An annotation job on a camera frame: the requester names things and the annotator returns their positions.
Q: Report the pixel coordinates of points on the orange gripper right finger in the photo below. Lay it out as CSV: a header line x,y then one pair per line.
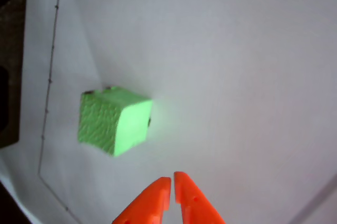
x,y
194,205

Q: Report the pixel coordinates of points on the green textured cube block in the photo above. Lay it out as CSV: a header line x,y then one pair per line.
x,y
105,121

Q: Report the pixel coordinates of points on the white paper sheet black lines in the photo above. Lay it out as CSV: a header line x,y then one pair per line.
x,y
210,76

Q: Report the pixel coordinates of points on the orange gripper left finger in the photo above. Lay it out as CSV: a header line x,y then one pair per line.
x,y
150,203

